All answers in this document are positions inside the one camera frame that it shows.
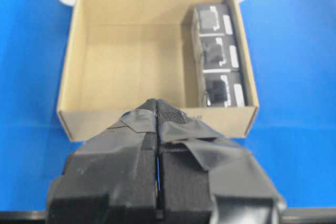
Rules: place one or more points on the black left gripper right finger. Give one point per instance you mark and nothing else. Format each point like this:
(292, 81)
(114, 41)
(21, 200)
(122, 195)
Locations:
(207, 178)

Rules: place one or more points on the open brown cardboard box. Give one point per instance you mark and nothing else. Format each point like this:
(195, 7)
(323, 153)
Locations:
(121, 53)

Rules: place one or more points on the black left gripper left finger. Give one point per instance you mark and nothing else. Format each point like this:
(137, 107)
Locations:
(110, 178)

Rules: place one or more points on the black box middle row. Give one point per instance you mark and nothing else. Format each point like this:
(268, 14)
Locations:
(217, 54)

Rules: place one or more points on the black box near row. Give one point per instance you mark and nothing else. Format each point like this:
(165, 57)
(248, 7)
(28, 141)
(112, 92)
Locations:
(224, 89)

